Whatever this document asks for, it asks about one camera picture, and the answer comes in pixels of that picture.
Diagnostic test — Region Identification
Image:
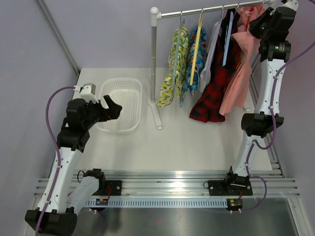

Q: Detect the yellow wooden hanger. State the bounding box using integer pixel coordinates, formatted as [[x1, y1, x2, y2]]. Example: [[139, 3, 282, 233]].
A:
[[189, 9, 203, 86]]

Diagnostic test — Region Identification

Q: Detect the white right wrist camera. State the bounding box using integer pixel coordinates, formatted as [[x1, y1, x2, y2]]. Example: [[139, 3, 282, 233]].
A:
[[281, 0, 299, 11]]

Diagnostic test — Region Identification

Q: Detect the right small circuit board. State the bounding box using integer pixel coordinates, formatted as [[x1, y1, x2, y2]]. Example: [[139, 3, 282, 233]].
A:
[[227, 198, 243, 211]]

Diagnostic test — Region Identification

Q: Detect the white slotted cable duct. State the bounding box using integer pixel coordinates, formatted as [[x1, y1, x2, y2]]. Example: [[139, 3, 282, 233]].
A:
[[86, 198, 227, 208]]

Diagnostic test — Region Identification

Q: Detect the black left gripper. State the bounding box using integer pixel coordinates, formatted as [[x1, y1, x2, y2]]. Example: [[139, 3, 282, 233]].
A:
[[83, 95, 122, 129]]

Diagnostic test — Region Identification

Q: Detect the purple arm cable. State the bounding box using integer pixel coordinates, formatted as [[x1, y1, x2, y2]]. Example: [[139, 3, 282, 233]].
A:
[[246, 40, 315, 177], [34, 86, 81, 236]]

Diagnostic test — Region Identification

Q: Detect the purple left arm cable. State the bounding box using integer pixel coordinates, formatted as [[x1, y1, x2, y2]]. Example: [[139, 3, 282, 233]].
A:
[[34, 86, 81, 236]]

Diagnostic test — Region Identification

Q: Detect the blue floral garment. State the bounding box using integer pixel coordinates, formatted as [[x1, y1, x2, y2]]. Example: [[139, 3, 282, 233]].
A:
[[179, 25, 207, 107]]

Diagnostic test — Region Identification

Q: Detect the left small circuit board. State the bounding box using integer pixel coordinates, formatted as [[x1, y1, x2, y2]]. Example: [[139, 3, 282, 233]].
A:
[[95, 198, 109, 206]]

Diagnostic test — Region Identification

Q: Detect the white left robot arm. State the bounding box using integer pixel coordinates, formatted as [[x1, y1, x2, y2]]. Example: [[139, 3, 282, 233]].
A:
[[25, 95, 123, 236]]

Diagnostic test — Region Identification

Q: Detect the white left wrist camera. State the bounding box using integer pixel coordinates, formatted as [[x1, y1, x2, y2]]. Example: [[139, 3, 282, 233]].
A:
[[79, 83, 99, 104]]

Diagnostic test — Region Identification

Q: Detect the aluminium mounting rail frame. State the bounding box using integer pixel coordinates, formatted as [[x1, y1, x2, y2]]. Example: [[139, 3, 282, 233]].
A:
[[33, 169, 301, 197]]

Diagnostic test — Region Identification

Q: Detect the small circuit board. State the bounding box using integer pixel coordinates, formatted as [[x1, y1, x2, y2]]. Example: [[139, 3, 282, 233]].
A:
[[95, 198, 109, 206], [227, 198, 243, 211]]

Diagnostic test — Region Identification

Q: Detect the light blue hanger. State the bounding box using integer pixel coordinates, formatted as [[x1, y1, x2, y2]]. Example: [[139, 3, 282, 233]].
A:
[[222, 9, 236, 66]]

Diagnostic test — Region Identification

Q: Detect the mint green hanger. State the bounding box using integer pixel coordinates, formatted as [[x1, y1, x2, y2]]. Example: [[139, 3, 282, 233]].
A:
[[172, 11, 185, 89]]

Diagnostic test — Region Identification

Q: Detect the red black plaid garment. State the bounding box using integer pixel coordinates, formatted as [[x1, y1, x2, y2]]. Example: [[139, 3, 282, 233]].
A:
[[189, 9, 242, 123]]

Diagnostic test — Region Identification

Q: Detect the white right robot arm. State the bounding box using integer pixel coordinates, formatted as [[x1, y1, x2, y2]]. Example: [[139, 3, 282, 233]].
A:
[[220, 0, 298, 196]]

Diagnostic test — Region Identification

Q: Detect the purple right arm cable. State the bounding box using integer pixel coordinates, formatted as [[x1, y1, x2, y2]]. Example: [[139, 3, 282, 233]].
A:
[[246, 40, 315, 177]]

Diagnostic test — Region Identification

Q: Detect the pink pleated skirt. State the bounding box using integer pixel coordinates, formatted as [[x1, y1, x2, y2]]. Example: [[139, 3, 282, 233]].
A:
[[219, 5, 265, 115]]

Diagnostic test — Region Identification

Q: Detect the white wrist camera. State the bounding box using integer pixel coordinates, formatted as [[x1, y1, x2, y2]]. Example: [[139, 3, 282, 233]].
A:
[[79, 83, 99, 104], [281, 0, 299, 11]]

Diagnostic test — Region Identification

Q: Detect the yellow lemon print garment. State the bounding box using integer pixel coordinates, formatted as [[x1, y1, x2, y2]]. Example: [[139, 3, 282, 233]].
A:
[[157, 27, 189, 107]]

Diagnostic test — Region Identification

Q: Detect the lavender hanger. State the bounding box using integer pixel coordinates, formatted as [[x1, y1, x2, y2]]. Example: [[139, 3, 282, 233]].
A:
[[208, 10, 225, 68]]

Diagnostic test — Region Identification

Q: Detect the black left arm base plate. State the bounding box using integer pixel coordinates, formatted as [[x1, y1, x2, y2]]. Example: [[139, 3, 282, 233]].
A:
[[96, 180, 123, 196]]

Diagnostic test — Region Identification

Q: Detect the white perforated plastic basket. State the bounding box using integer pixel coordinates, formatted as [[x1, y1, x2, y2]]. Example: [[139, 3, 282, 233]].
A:
[[96, 78, 142, 134]]

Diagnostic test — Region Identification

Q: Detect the white silver clothes rack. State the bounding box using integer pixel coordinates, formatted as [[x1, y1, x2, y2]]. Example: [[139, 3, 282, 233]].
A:
[[145, 0, 284, 130]]

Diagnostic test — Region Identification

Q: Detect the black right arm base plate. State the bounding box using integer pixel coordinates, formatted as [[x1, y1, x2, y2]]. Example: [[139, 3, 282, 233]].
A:
[[204, 180, 253, 196]]

